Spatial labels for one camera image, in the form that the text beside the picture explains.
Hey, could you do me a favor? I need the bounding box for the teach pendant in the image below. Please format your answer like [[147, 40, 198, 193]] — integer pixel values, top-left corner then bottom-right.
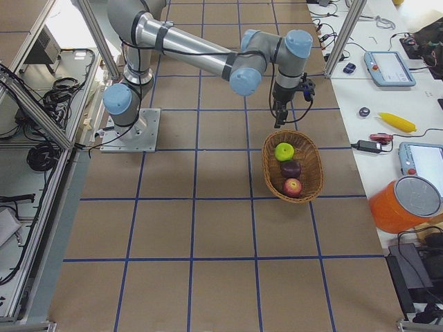
[[398, 142, 442, 183], [363, 51, 416, 87]]

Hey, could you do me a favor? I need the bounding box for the black power adapter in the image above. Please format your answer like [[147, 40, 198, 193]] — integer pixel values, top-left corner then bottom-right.
[[352, 140, 383, 154]]

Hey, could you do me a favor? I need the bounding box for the aluminium frame post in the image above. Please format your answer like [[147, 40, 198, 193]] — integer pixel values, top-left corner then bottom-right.
[[324, 0, 367, 79]]

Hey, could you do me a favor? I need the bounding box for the woven wicker basket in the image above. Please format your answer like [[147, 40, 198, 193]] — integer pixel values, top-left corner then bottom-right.
[[262, 130, 323, 203]]

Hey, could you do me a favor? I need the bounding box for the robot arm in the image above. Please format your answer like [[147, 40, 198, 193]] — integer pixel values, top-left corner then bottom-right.
[[107, 1, 315, 128]]

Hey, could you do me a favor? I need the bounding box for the green apple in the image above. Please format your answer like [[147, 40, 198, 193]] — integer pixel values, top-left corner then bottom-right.
[[274, 142, 295, 162]]

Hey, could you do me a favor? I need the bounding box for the yellow toy corn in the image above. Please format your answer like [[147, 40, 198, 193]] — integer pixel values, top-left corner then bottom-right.
[[378, 112, 417, 133]]

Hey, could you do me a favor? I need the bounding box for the orange bucket with grey lid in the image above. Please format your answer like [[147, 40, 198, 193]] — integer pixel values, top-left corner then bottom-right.
[[369, 176, 442, 234]]

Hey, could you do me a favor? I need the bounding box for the lower teach pendant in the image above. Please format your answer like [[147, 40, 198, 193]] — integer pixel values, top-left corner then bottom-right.
[[398, 142, 442, 183]]

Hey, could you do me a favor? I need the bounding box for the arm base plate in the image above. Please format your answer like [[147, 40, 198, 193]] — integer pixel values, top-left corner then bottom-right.
[[100, 109, 161, 153]]

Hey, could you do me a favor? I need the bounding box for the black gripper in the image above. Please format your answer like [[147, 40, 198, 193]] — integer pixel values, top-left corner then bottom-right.
[[272, 84, 296, 129]]

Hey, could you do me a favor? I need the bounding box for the dark red apple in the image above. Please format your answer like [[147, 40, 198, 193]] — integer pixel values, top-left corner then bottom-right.
[[280, 160, 302, 178]]

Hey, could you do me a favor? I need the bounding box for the red yellow apple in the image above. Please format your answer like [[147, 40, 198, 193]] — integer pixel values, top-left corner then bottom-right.
[[282, 178, 302, 198]]

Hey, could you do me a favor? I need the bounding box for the upper teach pendant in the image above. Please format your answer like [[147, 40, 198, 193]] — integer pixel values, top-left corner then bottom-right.
[[363, 51, 416, 87]]

